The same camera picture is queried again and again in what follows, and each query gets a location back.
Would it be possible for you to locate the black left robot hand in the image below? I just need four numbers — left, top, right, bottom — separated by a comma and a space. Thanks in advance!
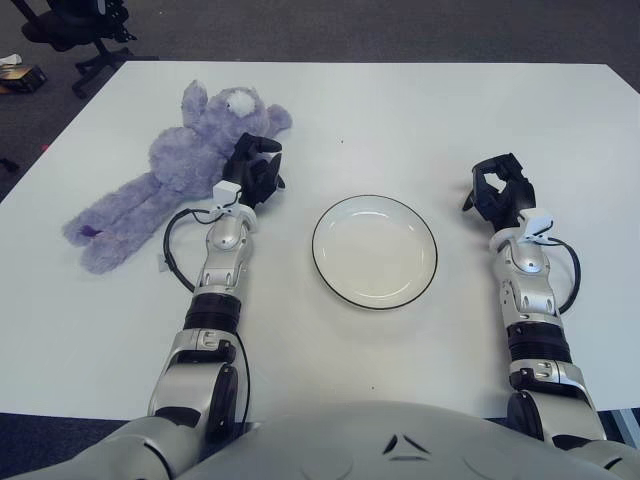
222, 132, 289, 211

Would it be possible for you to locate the black office chair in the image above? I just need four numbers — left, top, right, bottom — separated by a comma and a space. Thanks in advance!
19, 0, 134, 99

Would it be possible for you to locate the grey robot torso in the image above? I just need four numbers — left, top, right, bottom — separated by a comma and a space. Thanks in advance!
0, 399, 640, 480

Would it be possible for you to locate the white plate with black rim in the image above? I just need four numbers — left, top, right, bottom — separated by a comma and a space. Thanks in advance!
311, 193, 440, 312

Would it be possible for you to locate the yellow and black box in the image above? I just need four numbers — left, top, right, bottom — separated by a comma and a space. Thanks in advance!
0, 64, 47, 94

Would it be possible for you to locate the purple plush bunny doll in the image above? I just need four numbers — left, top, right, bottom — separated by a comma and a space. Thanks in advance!
62, 79, 295, 274

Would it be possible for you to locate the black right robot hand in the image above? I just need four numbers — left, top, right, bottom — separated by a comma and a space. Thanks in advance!
460, 152, 537, 232

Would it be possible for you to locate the grey metal table leg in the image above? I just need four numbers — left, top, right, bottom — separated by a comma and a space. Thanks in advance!
602, 407, 640, 445

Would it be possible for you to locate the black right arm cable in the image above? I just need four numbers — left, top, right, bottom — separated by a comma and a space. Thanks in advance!
547, 237, 582, 316

